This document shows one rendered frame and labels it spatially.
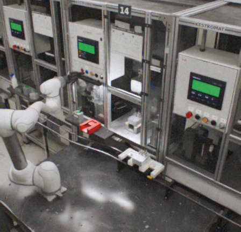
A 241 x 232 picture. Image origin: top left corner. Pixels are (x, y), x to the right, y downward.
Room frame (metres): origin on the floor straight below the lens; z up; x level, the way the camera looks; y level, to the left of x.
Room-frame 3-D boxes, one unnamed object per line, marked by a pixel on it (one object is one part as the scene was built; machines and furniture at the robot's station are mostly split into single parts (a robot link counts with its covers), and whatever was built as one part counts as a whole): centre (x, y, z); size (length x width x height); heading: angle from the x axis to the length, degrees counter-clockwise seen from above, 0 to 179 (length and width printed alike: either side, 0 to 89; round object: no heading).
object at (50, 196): (1.79, 0.56, 0.71); 0.22 x 0.18 x 0.06; 50
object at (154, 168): (1.96, -0.15, 0.84); 0.36 x 0.14 x 0.10; 50
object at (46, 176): (1.80, 0.58, 0.85); 0.18 x 0.16 x 0.22; 86
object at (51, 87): (2.20, 0.59, 1.41); 0.16 x 0.11 x 0.13; 140
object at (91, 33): (2.61, 0.25, 1.60); 0.42 x 0.29 x 0.46; 50
